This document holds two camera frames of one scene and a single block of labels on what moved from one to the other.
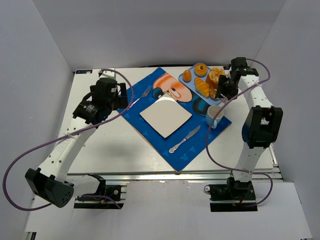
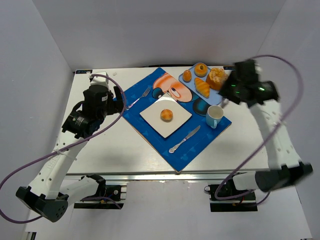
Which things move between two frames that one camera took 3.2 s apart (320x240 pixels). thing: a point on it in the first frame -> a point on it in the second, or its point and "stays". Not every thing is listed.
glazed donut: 199,72 stays
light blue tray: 195,77 stays
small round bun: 212,93 -> 166,115
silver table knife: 172,149 stays
